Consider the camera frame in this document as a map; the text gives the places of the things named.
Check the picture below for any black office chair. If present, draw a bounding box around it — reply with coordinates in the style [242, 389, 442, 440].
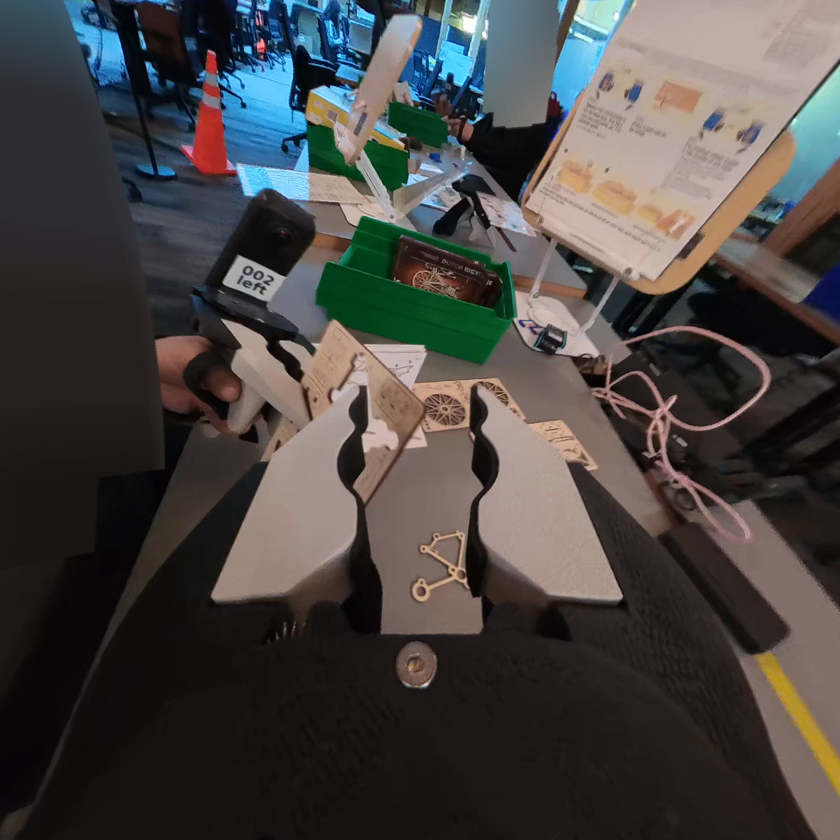
[281, 45, 341, 156]

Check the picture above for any wooden sheet with curved cutouts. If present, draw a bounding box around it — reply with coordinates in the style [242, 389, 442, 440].
[527, 419, 600, 472]

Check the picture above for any white board on stand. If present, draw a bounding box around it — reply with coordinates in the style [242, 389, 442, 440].
[333, 14, 424, 232]

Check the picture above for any pink cable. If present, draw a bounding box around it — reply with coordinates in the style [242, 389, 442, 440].
[591, 326, 773, 540]

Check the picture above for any green storage bin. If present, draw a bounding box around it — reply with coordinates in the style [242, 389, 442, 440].
[316, 217, 518, 366]
[306, 121, 411, 193]
[387, 100, 451, 149]

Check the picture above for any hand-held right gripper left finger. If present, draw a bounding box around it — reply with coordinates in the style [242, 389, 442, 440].
[210, 385, 383, 630]

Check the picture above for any yellow cardboard box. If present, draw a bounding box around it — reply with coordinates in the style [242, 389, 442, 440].
[305, 85, 403, 147]

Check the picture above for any paper assembly booklet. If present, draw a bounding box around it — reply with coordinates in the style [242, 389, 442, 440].
[328, 343, 429, 452]

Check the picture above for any person's left hand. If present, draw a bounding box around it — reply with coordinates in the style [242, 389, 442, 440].
[156, 335, 242, 432]

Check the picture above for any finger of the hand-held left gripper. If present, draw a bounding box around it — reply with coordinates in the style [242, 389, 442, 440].
[227, 322, 312, 425]

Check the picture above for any printed instruction sheet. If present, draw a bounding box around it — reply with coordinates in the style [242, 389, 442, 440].
[525, 0, 834, 280]

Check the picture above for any black electronics box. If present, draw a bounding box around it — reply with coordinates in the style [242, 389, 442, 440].
[607, 344, 736, 473]

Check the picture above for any wooden bicycle frame part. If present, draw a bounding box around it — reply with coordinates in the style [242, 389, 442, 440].
[411, 529, 471, 602]

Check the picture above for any black stanchion pole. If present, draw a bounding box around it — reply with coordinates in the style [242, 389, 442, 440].
[112, 0, 179, 182]

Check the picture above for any wooden wheel parts sheet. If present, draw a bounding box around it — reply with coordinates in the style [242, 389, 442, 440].
[413, 378, 526, 435]

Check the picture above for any wooden clipboard stand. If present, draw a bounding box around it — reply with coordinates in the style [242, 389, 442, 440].
[515, 0, 799, 359]

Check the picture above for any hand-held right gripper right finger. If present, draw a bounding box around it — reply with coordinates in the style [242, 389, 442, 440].
[467, 384, 624, 622]

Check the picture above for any narrow wooden parts sheet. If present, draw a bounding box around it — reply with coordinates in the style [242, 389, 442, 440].
[262, 319, 427, 508]

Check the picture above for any orange traffic cone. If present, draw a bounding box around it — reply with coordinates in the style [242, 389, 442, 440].
[180, 50, 238, 177]

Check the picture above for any black power brick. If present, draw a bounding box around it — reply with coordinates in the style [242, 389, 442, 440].
[658, 524, 790, 655]

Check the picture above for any brown model kit box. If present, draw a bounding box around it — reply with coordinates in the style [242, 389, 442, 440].
[392, 235, 505, 309]

